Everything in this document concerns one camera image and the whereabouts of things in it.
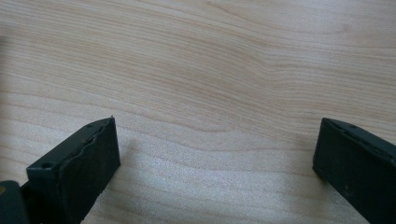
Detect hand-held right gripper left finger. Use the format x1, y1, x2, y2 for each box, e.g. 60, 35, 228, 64
25, 116, 121, 224

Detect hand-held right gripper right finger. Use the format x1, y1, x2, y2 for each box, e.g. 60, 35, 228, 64
312, 117, 396, 224

